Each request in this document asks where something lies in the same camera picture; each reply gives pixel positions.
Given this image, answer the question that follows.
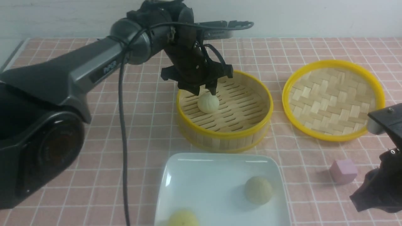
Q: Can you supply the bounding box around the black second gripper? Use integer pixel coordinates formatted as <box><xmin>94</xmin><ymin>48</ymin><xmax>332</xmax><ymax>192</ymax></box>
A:
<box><xmin>350</xmin><ymin>148</ymin><xmax>402</xmax><ymax>213</ymax></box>

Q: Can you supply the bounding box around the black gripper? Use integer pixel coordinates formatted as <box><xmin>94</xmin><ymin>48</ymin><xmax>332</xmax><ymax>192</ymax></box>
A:
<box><xmin>160</xmin><ymin>30</ymin><xmax>234</xmax><ymax>96</ymax></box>

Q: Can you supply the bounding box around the pale steamed bun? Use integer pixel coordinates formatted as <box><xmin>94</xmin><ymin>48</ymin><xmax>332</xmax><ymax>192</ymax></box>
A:
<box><xmin>244</xmin><ymin>176</ymin><xmax>274</xmax><ymax>206</ymax></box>
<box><xmin>197</xmin><ymin>92</ymin><xmax>220</xmax><ymax>114</ymax></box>

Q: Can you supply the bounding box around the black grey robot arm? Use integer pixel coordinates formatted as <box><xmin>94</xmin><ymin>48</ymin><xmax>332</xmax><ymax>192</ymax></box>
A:
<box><xmin>1</xmin><ymin>0</ymin><xmax>401</xmax><ymax>213</ymax></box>

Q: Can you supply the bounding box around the white square plate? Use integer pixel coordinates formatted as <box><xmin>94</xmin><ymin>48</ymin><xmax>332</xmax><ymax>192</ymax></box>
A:
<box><xmin>155</xmin><ymin>153</ymin><xmax>292</xmax><ymax>226</ymax></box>

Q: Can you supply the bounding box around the yellow steamed bun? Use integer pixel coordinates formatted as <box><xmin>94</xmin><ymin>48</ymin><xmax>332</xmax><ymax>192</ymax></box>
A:
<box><xmin>167</xmin><ymin>209</ymin><xmax>199</xmax><ymax>226</ymax></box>

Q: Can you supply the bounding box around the pink cube block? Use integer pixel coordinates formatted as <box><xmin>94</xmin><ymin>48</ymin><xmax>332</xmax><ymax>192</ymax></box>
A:
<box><xmin>329</xmin><ymin>159</ymin><xmax>358</xmax><ymax>184</ymax></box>

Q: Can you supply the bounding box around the yellow bamboo steamer basket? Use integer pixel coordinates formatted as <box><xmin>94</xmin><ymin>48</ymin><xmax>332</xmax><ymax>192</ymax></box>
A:
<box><xmin>176</xmin><ymin>70</ymin><xmax>273</xmax><ymax>153</ymax></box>

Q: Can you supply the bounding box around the yellow woven steamer lid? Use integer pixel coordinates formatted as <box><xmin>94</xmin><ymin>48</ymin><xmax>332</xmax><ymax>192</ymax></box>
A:
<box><xmin>282</xmin><ymin>60</ymin><xmax>386</xmax><ymax>142</ymax></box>

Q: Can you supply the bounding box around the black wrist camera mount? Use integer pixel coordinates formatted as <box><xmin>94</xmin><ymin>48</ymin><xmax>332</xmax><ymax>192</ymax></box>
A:
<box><xmin>367</xmin><ymin>103</ymin><xmax>402</xmax><ymax>150</ymax></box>

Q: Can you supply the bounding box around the black cable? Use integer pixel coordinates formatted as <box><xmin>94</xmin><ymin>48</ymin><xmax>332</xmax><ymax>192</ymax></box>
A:
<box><xmin>118</xmin><ymin>20</ymin><xmax>226</xmax><ymax>226</ymax></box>

